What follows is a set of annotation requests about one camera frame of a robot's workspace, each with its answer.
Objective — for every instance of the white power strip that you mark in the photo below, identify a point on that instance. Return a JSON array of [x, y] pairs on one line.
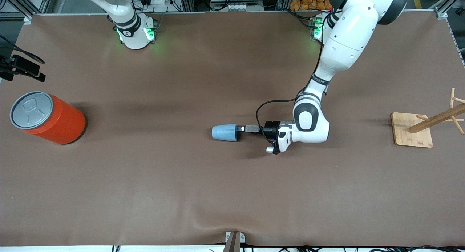
[[236, 7]]

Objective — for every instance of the orange snack bag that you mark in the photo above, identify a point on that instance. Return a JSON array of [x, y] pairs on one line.
[[308, 3]]

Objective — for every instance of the wooden cup rack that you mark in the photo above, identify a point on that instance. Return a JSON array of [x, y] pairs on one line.
[[412, 134]]

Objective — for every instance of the orange can with grey lid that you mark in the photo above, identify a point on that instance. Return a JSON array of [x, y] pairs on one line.
[[58, 123]]

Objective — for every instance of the light blue plastic cup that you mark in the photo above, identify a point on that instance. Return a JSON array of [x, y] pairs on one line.
[[223, 132]]

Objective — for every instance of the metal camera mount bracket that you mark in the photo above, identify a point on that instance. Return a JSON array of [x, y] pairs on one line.
[[234, 241]]

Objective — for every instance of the brown table mat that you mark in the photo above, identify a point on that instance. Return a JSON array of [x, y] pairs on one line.
[[232, 190]]

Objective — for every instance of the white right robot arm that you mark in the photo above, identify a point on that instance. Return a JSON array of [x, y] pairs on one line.
[[132, 30]]

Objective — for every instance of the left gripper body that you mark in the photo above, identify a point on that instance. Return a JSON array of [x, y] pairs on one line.
[[270, 129]]

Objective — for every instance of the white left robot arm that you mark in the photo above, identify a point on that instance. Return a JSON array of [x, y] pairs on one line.
[[348, 37]]

